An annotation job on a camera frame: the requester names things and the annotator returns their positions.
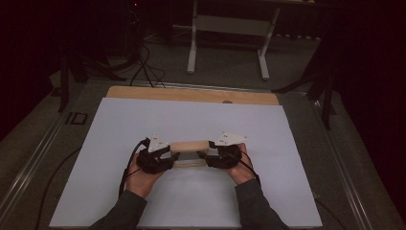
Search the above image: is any left hand-held gripper cable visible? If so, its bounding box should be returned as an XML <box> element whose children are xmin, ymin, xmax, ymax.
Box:
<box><xmin>118</xmin><ymin>137</ymin><xmax>151</xmax><ymax>197</ymax></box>

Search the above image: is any black metal stand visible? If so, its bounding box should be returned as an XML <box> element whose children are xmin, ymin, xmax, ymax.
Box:
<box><xmin>56</xmin><ymin>30</ymin><xmax>128</xmax><ymax>113</ymax></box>
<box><xmin>272</xmin><ymin>30</ymin><xmax>338</xmax><ymax>130</ymax></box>

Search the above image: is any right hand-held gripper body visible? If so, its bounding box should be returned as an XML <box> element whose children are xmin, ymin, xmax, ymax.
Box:
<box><xmin>205</xmin><ymin>131</ymin><xmax>250</xmax><ymax>170</ymax></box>

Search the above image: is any right hand-held gripper cable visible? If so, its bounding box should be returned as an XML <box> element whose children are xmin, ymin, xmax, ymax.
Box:
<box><xmin>223</xmin><ymin>149</ymin><xmax>261</xmax><ymax>187</ymax></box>

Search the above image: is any black floor cable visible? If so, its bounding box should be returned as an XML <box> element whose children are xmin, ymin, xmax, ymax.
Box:
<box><xmin>34</xmin><ymin>146</ymin><xmax>83</xmax><ymax>230</ymax></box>
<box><xmin>313</xmin><ymin>196</ymin><xmax>349</xmax><ymax>230</ymax></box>

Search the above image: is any wooden picture frame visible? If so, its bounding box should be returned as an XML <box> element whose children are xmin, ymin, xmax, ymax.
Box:
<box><xmin>169</xmin><ymin>140</ymin><xmax>213</xmax><ymax>170</ymax></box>

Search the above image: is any bundle of black floor cables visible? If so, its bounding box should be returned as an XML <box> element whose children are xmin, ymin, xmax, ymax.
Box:
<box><xmin>128</xmin><ymin>43</ymin><xmax>168</xmax><ymax>89</ymax></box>

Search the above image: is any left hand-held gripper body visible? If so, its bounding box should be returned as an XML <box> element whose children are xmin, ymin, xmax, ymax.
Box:
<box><xmin>136</xmin><ymin>132</ymin><xmax>175</xmax><ymax>175</ymax></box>

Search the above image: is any white metal desk frame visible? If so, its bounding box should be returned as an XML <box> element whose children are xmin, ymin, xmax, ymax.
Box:
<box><xmin>186</xmin><ymin>0</ymin><xmax>282</xmax><ymax>81</ymax></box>

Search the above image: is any person's right hand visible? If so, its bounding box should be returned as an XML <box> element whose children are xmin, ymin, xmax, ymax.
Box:
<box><xmin>226</xmin><ymin>142</ymin><xmax>257</xmax><ymax>186</ymax></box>

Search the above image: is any black rectangular floor bracket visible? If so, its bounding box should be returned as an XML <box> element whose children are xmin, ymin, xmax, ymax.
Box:
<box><xmin>64</xmin><ymin>111</ymin><xmax>89</xmax><ymax>126</ymax></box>

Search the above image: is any person's left hand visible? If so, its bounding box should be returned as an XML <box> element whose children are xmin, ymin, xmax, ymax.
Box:
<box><xmin>124</xmin><ymin>152</ymin><xmax>164</xmax><ymax>199</ymax></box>

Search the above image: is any hand-held gripper cable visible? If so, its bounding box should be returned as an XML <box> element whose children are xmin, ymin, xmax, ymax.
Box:
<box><xmin>223</xmin><ymin>149</ymin><xmax>261</xmax><ymax>187</ymax></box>
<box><xmin>118</xmin><ymin>137</ymin><xmax>151</xmax><ymax>197</ymax></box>

